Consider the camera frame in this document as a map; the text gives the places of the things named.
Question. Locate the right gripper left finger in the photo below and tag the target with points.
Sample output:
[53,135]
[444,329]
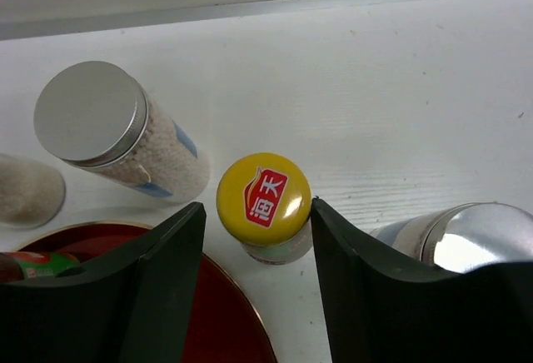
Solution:
[130,304]

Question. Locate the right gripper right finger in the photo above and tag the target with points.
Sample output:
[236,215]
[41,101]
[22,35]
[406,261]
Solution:
[383,306]

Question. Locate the green-label sauce bottle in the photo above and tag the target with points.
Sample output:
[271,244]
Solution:
[24,265]

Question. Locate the chrome-top salt shaker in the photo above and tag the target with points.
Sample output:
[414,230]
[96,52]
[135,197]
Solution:
[32,192]

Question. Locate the yellow-cap sauce bottle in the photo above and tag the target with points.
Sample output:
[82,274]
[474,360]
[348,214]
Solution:
[264,201]

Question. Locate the tall silver-lid spice jar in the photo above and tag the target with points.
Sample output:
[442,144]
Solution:
[96,117]

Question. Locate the red round tray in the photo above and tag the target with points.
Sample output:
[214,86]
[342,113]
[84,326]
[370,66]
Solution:
[224,325]

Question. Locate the short silver-lid spice jar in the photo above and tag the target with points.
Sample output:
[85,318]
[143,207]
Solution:
[463,238]

